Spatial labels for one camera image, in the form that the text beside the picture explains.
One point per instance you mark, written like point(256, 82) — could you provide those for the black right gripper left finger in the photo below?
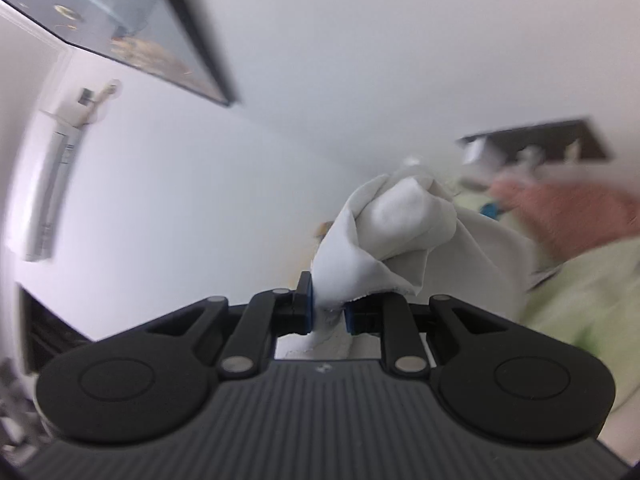
point(239, 341)

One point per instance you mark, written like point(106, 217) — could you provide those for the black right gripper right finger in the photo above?
point(418, 338)

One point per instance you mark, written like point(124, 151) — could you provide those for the white shirt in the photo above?
point(404, 233)

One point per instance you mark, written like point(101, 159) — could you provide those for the light green fleece blanket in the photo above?
point(591, 302)

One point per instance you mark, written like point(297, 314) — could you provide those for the pink blanket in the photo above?
point(569, 218)

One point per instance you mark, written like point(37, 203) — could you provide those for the black tv screen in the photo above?
point(41, 334)

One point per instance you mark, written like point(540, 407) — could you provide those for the white air conditioner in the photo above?
point(50, 150)

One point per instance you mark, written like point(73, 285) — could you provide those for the dark wall shelf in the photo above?
point(547, 141)

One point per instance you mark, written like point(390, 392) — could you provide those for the framed wall picture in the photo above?
point(158, 37)

